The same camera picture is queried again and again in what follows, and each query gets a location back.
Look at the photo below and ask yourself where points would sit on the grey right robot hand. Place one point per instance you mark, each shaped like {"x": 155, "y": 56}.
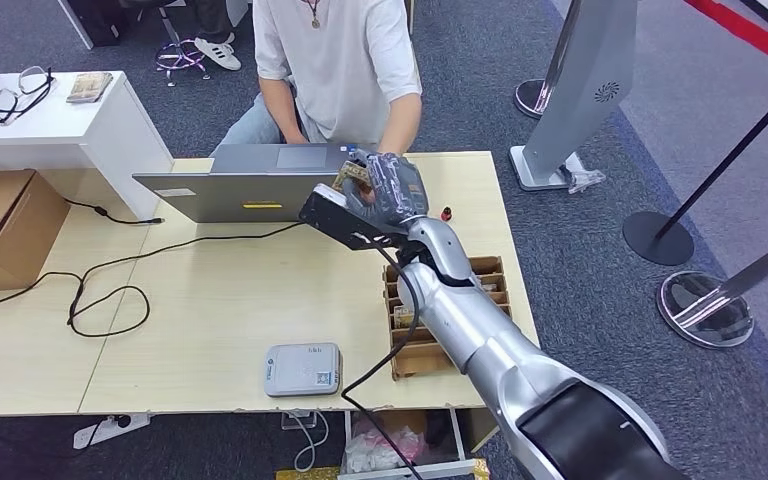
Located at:
{"x": 390, "y": 192}

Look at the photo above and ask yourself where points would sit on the person's left hand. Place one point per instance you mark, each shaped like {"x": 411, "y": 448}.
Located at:
{"x": 366, "y": 195}

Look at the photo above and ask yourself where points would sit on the person's right forearm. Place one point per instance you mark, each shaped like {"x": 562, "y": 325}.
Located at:
{"x": 278, "y": 112}

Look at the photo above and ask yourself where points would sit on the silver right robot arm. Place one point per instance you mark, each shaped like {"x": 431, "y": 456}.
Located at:
{"x": 477, "y": 318}

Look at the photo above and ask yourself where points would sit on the person's left forearm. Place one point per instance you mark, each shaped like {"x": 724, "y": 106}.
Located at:
{"x": 400, "y": 122}

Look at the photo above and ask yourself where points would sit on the gold hotel key card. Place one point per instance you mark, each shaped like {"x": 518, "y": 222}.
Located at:
{"x": 402, "y": 318}

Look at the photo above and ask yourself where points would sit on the person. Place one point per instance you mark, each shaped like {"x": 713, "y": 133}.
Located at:
{"x": 212, "y": 20}
{"x": 338, "y": 66}

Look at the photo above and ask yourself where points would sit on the wooden card holder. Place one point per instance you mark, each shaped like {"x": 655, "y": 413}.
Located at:
{"x": 424, "y": 361}

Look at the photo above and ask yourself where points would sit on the grey card reader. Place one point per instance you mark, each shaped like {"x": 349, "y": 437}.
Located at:
{"x": 301, "y": 371}

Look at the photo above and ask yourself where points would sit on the small red black object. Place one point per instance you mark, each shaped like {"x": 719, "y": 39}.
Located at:
{"x": 447, "y": 213}

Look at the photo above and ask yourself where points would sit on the grey laptop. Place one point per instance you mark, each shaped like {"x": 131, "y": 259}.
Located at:
{"x": 238, "y": 195}

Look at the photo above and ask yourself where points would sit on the chrome stanchion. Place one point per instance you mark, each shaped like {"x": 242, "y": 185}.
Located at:
{"x": 702, "y": 318}
{"x": 530, "y": 96}

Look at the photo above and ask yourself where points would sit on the clear plastic bag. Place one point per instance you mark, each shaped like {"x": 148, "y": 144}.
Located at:
{"x": 583, "y": 177}

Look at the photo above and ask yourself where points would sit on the grey kiosk stand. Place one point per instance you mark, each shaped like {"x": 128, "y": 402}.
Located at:
{"x": 576, "y": 99}

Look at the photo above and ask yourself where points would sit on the chrome stool base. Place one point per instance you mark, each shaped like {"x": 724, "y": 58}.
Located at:
{"x": 178, "y": 56}

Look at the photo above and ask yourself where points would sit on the white open drawer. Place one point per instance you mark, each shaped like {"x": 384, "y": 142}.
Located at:
{"x": 460, "y": 437}

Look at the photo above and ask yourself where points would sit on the pink white plastic bag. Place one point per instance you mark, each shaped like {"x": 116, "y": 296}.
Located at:
{"x": 377, "y": 450}

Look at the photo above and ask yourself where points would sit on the black stanchion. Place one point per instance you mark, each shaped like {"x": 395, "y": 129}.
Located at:
{"x": 656, "y": 242}

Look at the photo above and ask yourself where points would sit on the white cabinet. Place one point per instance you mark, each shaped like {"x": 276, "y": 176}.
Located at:
{"x": 92, "y": 139}

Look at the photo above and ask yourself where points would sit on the black box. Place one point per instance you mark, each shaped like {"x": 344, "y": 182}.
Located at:
{"x": 99, "y": 20}

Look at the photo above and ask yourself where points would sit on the white desk panel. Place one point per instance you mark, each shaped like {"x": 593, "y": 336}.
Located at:
{"x": 78, "y": 26}

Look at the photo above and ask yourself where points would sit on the brown cardboard box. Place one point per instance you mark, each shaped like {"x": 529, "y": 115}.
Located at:
{"x": 20, "y": 232}

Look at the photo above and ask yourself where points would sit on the white power strip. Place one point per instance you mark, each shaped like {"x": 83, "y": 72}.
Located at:
{"x": 106, "y": 430}

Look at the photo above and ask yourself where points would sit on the black framed glasses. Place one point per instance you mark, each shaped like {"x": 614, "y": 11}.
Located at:
{"x": 6, "y": 104}

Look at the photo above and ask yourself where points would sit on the red barrier belt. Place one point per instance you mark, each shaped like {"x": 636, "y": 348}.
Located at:
{"x": 748, "y": 30}

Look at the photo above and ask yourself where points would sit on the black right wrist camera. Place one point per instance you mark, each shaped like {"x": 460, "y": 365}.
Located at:
{"x": 338, "y": 222}

